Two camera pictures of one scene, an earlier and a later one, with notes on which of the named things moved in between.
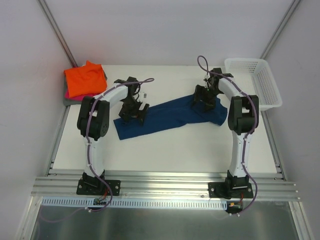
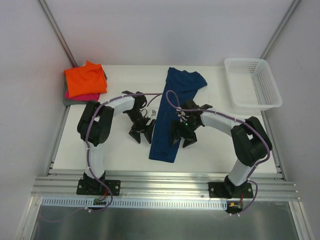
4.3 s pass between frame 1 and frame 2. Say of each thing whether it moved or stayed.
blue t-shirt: moved
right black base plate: stayed
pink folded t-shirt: stayed
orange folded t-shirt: stayed
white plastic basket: stayed
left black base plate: stayed
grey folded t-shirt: stayed
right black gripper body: moved
